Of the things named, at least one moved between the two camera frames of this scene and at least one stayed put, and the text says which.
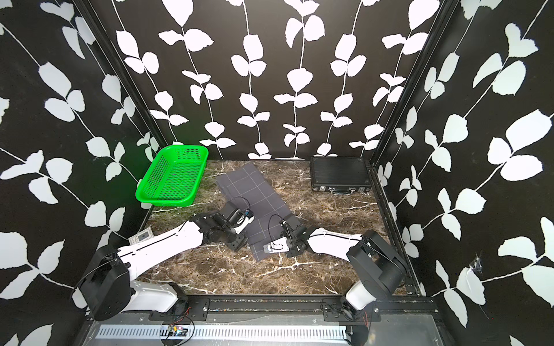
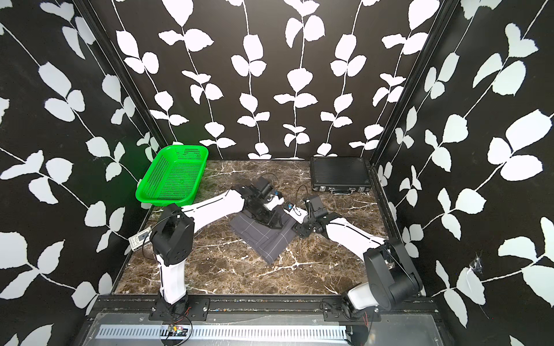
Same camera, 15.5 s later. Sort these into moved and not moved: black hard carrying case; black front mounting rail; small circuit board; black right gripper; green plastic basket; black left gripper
Moved: black left gripper; black right gripper
Not moved: small circuit board; black front mounting rail; green plastic basket; black hard carrying case
